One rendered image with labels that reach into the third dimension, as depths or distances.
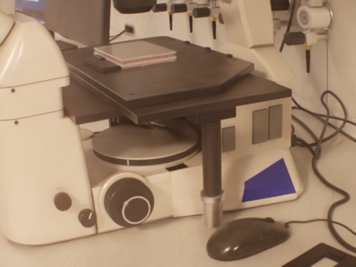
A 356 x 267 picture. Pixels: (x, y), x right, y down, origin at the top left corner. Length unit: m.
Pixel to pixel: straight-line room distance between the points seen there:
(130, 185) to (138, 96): 0.13
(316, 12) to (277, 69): 0.40
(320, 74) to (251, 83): 0.60
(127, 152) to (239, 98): 0.21
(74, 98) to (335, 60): 0.69
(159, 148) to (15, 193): 0.23
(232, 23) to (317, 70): 0.48
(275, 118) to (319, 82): 0.50
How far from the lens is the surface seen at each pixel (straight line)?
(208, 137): 0.71
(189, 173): 0.78
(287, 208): 0.83
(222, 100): 0.65
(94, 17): 1.11
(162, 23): 2.04
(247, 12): 0.85
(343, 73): 1.25
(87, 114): 0.66
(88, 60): 0.84
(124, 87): 0.69
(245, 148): 0.82
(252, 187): 0.81
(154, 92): 0.65
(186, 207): 0.80
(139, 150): 0.80
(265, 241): 0.71
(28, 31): 0.67
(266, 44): 0.88
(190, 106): 0.63
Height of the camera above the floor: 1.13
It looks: 20 degrees down
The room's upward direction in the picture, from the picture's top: 2 degrees counter-clockwise
